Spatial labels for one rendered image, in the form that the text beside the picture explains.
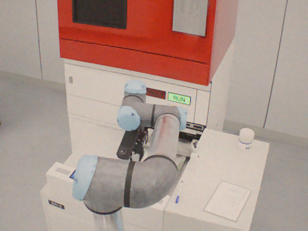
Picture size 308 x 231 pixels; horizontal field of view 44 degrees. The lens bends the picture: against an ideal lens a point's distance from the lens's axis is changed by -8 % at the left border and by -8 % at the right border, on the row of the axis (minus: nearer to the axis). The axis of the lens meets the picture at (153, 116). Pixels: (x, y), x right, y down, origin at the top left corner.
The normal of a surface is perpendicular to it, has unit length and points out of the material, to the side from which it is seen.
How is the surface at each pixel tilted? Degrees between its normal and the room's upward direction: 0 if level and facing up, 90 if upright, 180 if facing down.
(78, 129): 90
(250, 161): 0
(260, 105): 90
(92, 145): 0
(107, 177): 36
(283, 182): 0
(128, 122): 90
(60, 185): 90
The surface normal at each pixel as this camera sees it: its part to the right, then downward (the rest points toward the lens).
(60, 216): -0.35, 0.50
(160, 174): 0.62, -0.45
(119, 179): -0.04, -0.32
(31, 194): 0.04, -0.84
